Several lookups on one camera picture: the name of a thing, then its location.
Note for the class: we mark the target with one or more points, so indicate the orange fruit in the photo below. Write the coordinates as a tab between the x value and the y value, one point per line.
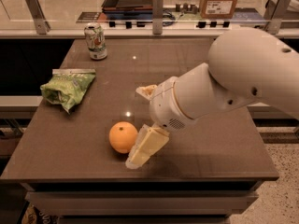
122	136

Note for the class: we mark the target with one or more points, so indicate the left metal bracket post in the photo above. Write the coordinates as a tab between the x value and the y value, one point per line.
40	22

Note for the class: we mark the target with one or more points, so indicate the snack bag under table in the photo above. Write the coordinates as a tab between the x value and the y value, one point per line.
33	216

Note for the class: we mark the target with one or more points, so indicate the right metal bracket post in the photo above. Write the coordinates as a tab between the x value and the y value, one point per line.
274	13

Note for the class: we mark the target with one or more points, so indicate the green chip bag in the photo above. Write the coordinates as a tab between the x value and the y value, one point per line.
67	87

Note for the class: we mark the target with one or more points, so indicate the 7up soda can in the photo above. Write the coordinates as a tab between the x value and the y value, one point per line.
95	39

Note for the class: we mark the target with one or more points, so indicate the cardboard box with label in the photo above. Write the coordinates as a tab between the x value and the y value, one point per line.
217	9

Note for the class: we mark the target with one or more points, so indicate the metal bracket post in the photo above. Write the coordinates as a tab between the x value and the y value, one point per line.
157	17
40	22
274	13

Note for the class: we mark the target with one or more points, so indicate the middle metal bracket post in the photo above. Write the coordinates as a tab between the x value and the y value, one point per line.
157	17

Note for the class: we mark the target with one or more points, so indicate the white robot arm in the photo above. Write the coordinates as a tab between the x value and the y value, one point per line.
244	66

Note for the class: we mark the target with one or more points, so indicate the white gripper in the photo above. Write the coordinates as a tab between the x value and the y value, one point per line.
164	104

